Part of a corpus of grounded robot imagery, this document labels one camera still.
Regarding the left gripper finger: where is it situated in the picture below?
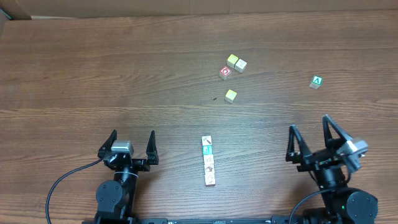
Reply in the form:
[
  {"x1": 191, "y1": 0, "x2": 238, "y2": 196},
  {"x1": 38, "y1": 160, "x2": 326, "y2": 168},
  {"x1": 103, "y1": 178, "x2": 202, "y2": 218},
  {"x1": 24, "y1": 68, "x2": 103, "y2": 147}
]
[
  {"x1": 146, "y1": 130, "x2": 158, "y2": 161},
  {"x1": 98, "y1": 129, "x2": 118, "y2": 152}
]

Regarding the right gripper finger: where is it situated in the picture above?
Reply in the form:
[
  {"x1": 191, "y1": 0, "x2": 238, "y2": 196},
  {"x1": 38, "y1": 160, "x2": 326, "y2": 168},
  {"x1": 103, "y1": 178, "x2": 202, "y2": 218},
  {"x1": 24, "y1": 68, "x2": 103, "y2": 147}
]
[
  {"x1": 322, "y1": 114, "x2": 354, "y2": 149},
  {"x1": 285, "y1": 124, "x2": 312, "y2": 162}
]

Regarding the green framed wooden block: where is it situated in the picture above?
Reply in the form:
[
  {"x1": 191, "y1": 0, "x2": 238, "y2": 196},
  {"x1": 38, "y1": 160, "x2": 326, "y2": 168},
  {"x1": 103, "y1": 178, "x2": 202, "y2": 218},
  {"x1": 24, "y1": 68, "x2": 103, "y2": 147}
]
[{"x1": 203, "y1": 145, "x2": 213, "y2": 155}]

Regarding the hammer picture wooden block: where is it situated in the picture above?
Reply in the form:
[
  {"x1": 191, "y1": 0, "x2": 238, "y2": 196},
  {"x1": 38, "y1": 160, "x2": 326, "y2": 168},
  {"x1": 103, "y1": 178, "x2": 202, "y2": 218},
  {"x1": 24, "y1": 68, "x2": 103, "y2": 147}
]
[{"x1": 201, "y1": 136, "x2": 212, "y2": 146}]

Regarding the number two wooden block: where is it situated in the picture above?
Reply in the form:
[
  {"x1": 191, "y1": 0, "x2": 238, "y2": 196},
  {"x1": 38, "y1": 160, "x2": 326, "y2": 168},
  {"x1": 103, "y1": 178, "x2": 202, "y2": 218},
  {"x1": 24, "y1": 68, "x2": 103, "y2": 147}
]
[{"x1": 203, "y1": 154, "x2": 214, "y2": 165}]

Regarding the acorn picture wooden block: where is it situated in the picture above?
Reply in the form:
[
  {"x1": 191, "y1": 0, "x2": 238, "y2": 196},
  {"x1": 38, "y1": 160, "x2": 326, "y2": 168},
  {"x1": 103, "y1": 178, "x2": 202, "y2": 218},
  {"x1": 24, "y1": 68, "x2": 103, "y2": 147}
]
[{"x1": 204, "y1": 164, "x2": 215, "y2": 175}]

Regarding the animal picture wooden block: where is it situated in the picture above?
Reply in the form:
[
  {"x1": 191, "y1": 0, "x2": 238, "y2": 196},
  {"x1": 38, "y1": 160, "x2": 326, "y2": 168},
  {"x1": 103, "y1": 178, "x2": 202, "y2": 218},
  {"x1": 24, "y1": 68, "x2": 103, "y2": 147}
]
[{"x1": 205, "y1": 174, "x2": 216, "y2": 186}]

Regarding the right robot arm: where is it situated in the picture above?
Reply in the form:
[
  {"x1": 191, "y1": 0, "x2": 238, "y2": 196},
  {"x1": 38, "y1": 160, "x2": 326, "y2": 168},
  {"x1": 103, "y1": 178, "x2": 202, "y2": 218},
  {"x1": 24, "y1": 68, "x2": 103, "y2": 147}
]
[{"x1": 285, "y1": 114, "x2": 378, "y2": 223}]

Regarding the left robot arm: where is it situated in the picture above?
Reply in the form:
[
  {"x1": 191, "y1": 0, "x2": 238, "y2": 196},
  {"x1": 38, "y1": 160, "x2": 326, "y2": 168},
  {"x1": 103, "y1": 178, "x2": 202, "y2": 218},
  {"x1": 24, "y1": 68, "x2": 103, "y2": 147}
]
[{"x1": 94, "y1": 130, "x2": 159, "y2": 223}]

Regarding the green letter wooden block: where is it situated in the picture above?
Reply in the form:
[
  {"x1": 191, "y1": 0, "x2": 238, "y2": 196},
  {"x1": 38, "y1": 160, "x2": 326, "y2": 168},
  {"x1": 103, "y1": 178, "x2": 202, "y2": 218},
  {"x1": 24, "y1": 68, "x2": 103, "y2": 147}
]
[{"x1": 309, "y1": 75, "x2": 323, "y2": 89}]

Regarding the yellow wooden block middle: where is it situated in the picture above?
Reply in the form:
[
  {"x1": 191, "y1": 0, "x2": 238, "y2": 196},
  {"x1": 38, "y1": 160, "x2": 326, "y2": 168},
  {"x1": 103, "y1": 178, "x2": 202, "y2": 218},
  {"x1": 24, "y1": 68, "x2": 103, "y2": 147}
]
[{"x1": 224, "y1": 90, "x2": 237, "y2": 103}]

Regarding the yellow wooden block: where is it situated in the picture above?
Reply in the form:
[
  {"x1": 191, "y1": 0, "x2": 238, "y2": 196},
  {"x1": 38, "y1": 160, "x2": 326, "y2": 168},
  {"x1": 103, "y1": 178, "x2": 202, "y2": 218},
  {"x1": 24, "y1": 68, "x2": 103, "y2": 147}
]
[
  {"x1": 224, "y1": 90, "x2": 237, "y2": 103},
  {"x1": 226, "y1": 54, "x2": 239, "y2": 68}
]

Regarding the white wooden block far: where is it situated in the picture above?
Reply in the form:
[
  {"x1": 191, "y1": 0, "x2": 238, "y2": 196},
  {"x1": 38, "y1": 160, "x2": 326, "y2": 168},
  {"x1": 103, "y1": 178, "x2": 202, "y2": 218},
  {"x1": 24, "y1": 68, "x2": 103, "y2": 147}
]
[{"x1": 234, "y1": 59, "x2": 247, "y2": 73}]

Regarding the red apple wooden block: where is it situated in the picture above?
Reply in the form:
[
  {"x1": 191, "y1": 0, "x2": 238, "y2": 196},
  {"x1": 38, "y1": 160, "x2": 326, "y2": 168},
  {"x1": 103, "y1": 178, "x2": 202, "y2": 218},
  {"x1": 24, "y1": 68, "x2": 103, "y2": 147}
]
[{"x1": 220, "y1": 66, "x2": 231, "y2": 80}]

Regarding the yellow top wooden block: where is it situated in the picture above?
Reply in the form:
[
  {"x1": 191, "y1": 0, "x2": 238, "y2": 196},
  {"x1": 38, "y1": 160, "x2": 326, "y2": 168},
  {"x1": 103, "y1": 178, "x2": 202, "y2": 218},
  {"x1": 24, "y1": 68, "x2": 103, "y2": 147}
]
[{"x1": 226, "y1": 54, "x2": 239, "y2": 68}]

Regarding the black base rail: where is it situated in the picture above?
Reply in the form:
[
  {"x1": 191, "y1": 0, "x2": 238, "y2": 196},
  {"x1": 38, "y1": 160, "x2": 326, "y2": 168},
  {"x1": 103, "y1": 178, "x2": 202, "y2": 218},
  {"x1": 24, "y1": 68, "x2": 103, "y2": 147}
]
[{"x1": 82, "y1": 215, "x2": 359, "y2": 224}]

